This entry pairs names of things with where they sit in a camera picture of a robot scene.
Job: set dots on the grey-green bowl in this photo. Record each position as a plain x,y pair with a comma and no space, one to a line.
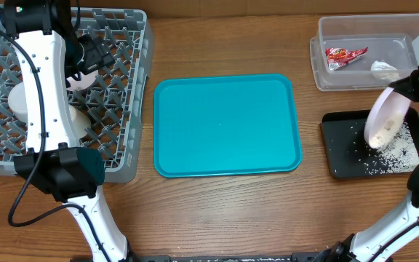
17,102

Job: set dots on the red snack wrapper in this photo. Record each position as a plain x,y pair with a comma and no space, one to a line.
339,57

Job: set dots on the clear plastic bin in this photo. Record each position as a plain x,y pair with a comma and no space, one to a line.
393,39

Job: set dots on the grey dish rack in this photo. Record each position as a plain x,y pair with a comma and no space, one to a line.
113,103

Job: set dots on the cream cup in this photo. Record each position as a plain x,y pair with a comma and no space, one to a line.
80,122

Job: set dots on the black tray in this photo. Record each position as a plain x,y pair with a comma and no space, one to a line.
337,128

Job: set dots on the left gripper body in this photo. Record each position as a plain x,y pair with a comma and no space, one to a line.
89,55

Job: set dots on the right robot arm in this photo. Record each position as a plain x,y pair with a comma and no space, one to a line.
401,225

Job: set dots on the white napkin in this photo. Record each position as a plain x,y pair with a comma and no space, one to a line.
384,71

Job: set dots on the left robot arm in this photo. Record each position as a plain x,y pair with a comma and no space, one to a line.
50,51

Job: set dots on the large white plate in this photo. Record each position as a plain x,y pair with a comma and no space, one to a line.
385,118

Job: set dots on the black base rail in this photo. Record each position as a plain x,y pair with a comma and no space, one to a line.
295,257

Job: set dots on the small pink bowl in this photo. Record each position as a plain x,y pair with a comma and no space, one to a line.
85,82

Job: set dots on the spilled rice grains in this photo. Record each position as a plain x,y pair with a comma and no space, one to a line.
357,159

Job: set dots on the teal serving tray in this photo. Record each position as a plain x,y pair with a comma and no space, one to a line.
225,125

